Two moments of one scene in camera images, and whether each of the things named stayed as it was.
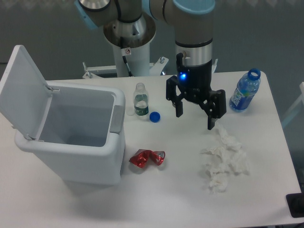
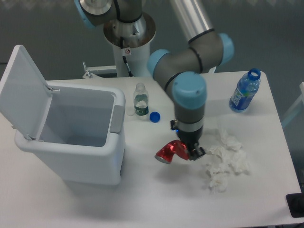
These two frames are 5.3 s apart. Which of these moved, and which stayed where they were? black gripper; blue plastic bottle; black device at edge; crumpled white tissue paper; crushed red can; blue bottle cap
Moved: crushed red can; black gripper
Stayed: crumpled white tissue paper; black device at edge; blue plastic bottle; blue bottle cap
